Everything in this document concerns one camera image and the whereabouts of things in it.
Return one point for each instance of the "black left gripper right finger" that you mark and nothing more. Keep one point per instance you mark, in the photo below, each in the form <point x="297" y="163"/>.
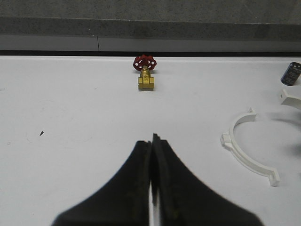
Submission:
<point x="184" y="200"/>

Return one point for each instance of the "white half pipe clamp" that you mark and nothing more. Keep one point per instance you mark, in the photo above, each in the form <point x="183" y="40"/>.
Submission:
<point x="228" y="141"/>
<point x="289" y="100"/>

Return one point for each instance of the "brass valve red handwheel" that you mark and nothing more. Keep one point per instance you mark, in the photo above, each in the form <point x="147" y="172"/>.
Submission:
<point x="144" y="64"/>

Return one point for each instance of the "black cylindrical capacitor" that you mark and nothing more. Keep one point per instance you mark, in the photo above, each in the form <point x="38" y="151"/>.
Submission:
<point x="292" y="74"/>

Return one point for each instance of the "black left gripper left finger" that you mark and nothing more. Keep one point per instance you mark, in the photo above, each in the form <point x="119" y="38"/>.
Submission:
<point x="123" y="201"/>

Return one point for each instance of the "grey stone countertop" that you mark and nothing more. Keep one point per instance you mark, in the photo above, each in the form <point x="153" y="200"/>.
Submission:
<point x="278" y="20"/>

